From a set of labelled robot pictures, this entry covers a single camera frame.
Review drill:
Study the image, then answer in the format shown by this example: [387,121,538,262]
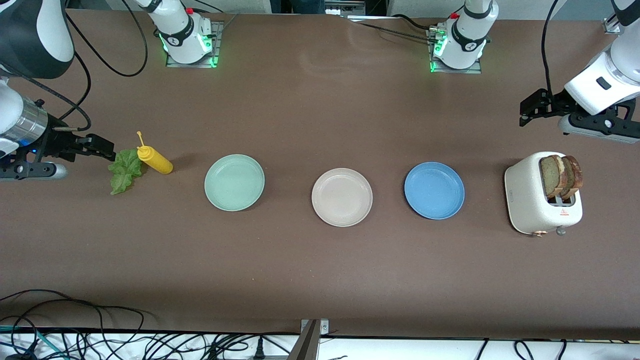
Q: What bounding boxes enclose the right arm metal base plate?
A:
[165,21,224,69]

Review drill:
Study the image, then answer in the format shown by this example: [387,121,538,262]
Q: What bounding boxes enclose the brown bread slice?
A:
[539,155,566,198]
[562,155,584,201]

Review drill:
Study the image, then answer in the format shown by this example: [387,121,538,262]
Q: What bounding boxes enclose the short black cable loops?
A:
[475,339,568,360]

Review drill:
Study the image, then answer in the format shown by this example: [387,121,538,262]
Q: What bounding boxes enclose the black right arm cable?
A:
[0,0,149,133]

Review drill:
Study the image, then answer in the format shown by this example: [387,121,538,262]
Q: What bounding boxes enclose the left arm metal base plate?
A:
[428,27,483,75]

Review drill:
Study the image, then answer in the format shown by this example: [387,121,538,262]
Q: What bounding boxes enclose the grey metal post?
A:
[287,319,331,360]

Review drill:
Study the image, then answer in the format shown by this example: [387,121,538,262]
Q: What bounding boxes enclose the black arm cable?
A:
[541,0,568,101]
[0,0,149,133]

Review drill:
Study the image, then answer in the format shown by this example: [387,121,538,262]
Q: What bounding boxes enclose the grey metal box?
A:
[325,0,367,19]

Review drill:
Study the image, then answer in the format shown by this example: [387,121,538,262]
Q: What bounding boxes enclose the mint green plate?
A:
[204,154,266,212]

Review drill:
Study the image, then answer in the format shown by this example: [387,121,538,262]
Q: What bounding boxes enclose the tangled black cables bundle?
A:
[0,300,301,360]

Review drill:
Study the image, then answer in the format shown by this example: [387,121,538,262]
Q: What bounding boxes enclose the green lettuce leaf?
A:
[108,148,147,196]

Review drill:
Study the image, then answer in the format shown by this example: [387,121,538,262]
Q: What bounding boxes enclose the blue plate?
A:
[404,161,466,220]

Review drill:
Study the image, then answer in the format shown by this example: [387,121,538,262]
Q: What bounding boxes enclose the white toaster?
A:
[504,151,584,237]

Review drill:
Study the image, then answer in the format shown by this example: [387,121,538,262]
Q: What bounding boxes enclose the long black looping cable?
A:
[0,289,146,351]

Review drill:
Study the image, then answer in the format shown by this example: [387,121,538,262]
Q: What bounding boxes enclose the beige plate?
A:
[311,168,374,228]

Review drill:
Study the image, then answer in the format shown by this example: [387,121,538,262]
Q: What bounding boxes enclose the black braided cable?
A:
[348,14,441,45]

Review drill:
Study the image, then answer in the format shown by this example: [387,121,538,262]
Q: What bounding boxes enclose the yellow mustard squeeze bottle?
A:
[136,131,174,175]

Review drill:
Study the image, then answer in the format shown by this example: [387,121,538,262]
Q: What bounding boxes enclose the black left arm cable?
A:
[541,0,568,101]

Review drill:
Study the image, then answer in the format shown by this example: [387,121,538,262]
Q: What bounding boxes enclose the teal cable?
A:
[0,325,66,360]

